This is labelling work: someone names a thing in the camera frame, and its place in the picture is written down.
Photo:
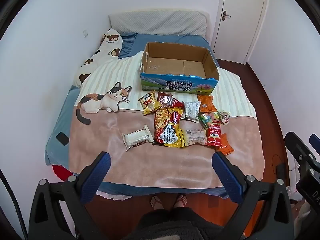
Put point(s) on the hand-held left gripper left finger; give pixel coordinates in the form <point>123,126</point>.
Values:
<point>100,171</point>

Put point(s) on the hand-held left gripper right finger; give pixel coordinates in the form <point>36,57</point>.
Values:
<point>225,173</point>

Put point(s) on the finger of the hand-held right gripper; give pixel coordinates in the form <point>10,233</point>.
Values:
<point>315,142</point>
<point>296,145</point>

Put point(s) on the orange snack packet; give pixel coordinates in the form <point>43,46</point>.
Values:
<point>226,146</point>
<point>207,103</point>

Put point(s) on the long red snack packet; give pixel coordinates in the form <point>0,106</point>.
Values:
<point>214,132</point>

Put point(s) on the clear yellow-edged snack packet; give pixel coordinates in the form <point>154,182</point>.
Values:
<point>193,137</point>

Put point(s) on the white bread packet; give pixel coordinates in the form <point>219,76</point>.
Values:
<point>136,137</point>

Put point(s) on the small white cartoon packet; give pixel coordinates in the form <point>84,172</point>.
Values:
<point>224,117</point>

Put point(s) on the colourful candy bag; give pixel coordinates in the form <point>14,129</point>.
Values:
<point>207,118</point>

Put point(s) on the silver white snack packet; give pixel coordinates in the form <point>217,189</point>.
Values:
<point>190,110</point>

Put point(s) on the large red yellow noodle packet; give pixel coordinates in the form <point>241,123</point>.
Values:
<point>165,127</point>

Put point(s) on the yellow panda snack packet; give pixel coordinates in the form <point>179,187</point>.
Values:
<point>149,102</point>

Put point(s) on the small red snack packet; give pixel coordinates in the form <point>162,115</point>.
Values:
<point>177,103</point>

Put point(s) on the brown biscuit packet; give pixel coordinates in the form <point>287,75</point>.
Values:
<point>164,99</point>

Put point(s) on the printed cardboard box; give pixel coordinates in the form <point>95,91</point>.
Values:
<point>162,85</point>

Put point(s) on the small black box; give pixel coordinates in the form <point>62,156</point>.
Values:
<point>281,171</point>

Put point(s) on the white fluffy cloth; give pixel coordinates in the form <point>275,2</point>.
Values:
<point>302,217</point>

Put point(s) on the red cloth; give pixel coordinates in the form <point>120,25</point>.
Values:
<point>61,172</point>

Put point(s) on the black phone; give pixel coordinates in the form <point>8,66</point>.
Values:
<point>62,138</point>

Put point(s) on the striped cat print blanket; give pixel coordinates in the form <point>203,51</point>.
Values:
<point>150,165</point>

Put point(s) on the person's right foot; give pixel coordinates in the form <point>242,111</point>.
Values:
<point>180,201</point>

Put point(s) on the person's foot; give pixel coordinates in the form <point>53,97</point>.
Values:
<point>157,202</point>
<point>180,201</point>

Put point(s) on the person's left foot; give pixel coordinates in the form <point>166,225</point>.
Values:
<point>157,202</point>

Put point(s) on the white bear print pillow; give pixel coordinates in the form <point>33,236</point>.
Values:
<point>110,45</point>

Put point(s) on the white door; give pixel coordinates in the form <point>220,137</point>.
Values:
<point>240,30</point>

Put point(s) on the bed with blue sheet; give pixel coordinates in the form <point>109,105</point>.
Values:
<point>172,38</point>

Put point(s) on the grey padded headboard cushion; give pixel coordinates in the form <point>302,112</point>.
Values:
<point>160,22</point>

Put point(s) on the white wall socket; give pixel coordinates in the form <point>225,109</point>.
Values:
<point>85,33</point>

